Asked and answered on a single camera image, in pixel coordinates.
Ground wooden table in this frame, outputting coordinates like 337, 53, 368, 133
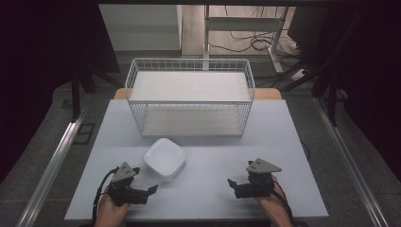
113, 87, 283, 101

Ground white cabinet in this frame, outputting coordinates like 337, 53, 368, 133
98, 4, 183, 52

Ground white power strip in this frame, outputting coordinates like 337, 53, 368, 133
288, 67, 309, 82

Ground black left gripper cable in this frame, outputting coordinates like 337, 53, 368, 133
92, 166, 120, 223

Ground black metal stand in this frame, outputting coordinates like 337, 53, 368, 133
279, 12, 349, 128
69, 61, 125, 122

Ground white metal desk frame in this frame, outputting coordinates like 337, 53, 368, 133
202, 4, 289, 75

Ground black floor cables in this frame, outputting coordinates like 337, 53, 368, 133
208, 5, 302, 60

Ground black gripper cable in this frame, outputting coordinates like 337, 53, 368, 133
272, 183, 295, 223
92, 166, 120, 223

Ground person's left hand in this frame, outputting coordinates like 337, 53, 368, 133
94, 185, 132, 227

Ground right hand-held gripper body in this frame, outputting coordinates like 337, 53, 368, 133
234, 157, 283, 200

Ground aluminium rail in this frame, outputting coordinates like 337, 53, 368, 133
312, 96, 392, 227
15, 105, 90, 227

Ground person's right hand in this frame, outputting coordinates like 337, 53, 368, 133
254, 175, 288, 219

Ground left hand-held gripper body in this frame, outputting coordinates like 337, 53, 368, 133
108, 161, 149, 208

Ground black floor socket frame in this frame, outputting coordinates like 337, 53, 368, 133
73, 122, 96, 146

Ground white square bowl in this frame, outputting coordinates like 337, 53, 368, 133
143, 137, 187, 183

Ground dark curtain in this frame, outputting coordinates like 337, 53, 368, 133
325, 0, 401, 174
0, 0, 121, 184

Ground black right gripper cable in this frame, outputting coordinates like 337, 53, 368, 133
272, 183, 295, 223

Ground white wire shelf rack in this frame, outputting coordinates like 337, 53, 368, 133
124, 57, 255, 138

